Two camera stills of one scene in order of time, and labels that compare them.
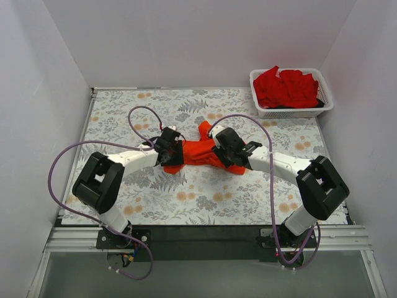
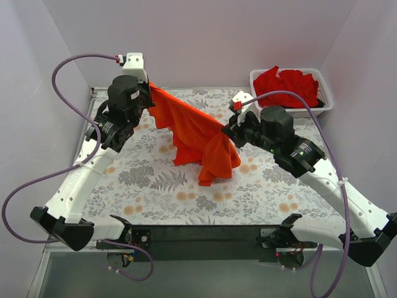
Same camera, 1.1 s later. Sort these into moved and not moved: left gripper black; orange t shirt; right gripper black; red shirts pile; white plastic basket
Moved: right gripper black; orange t shirt; left gripper black
Not moved: white plastic basket; red shirts pile
